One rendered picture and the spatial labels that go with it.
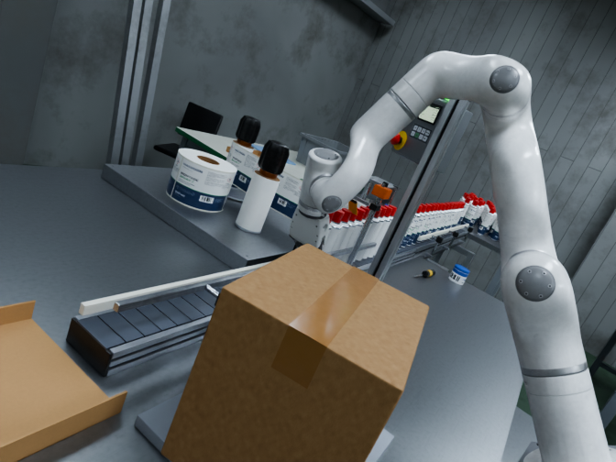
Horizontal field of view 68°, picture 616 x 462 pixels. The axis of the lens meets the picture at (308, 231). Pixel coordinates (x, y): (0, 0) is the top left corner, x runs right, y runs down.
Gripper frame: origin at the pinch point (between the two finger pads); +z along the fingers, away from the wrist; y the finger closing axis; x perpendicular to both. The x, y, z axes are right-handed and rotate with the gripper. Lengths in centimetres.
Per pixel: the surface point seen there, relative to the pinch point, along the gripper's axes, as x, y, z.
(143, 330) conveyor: 54, -3, -13
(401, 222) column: -25.7, -15.3, -9.2
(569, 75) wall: -476, 9, 8
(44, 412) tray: 74, -8, -15
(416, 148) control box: -34.8, -9.3, -28.1
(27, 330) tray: 67, 10, -12
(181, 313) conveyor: 44.5, -1.7, -9.1
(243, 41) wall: -268, 275, 37
